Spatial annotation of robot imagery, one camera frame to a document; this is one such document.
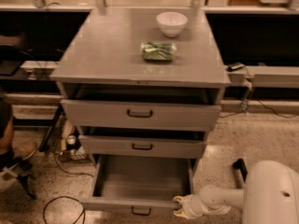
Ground wire basket with items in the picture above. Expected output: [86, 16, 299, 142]
[58, 119, 89, 161]

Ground black office chair base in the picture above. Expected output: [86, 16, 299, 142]
[0, 158, 37, 200]

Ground green soda can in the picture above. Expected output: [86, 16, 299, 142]
[140, 41, 177, 61]

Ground white ceramic bowl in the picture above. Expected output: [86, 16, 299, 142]
[156, 12, 188, 37]

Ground grey drawer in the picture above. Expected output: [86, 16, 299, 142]
[81, 155, 193, 216]
[79, 135, 206, 159]
[61, 99, 221, 132]

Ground black cable at right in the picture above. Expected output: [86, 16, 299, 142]
[218, 65, 299, 119]

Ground black leaning bar left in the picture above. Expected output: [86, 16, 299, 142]
[39, 105, 63, 152]

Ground grey middle drawer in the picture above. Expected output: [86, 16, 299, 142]
[79, 135, 206, 159]

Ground grey bottom drawer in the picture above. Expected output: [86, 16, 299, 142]
[81, 155, 193, 216]

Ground brown shoe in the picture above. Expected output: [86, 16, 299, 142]
[12, 142, 37, 161]

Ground grey top drawer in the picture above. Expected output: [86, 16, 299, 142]
[61, 99, 221, 132]

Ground black metal floor bar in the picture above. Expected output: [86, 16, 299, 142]
[232, 159, 248, 189]

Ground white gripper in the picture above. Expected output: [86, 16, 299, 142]
[173, 195, 231, 219]

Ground black floor cable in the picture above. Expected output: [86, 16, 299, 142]
[42, 154, 94, 224]

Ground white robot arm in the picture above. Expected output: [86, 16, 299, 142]
[173, 161, 299, 224]

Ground black power adapter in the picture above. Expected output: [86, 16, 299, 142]
[227, 63, 244, 72]

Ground grey drawer cabinet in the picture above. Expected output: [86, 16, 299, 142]
[50, 7, 232, 173]

